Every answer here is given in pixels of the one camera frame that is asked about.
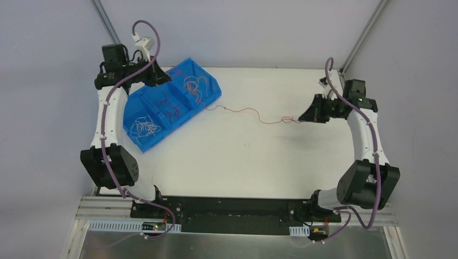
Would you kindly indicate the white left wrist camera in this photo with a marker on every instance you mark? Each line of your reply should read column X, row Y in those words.
column 144, row 45

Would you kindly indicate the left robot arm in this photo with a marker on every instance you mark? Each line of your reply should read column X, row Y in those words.
column 107, row 162

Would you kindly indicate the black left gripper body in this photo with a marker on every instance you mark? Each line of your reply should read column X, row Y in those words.
column 152, row 74

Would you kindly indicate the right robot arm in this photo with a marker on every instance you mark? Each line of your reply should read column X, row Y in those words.
column 371, row 178

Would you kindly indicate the aluminium frame rail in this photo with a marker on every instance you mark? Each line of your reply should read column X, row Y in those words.
column 103, row 228

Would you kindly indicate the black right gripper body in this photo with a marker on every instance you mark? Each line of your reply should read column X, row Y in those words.
column 319, row 108

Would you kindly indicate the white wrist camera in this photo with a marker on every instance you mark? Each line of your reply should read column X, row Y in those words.
column 329, row 84
column 144, row 45

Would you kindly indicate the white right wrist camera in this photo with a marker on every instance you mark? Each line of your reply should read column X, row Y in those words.
column 329, row 84

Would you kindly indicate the blue plastic divided bin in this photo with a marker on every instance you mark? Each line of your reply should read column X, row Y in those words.
column 153, row 113

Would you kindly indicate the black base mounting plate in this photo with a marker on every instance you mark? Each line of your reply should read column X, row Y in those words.
column 218, row 215

